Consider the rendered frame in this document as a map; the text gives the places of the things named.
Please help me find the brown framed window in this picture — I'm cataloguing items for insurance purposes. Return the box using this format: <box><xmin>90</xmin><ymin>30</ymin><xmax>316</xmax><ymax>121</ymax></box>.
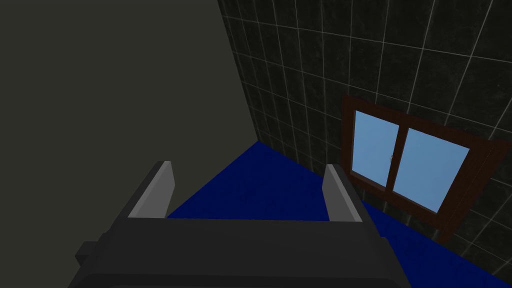
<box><xmin>340</xmin><ymin>94</ymin><xmax>512</xmax><ymax>244</ymax></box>

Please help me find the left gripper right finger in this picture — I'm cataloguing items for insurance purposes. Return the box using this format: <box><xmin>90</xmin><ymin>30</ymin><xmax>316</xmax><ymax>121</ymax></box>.
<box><xmin>321</xmin><ymin>163</ymin><xmax>364</xmax><ymax>223</ymax></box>

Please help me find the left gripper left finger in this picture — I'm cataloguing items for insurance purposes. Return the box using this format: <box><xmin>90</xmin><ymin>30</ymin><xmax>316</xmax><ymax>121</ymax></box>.
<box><xmin>127</xmin><ymin>160</ymin><xmax>176</xmax><ymax>220</ymax></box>

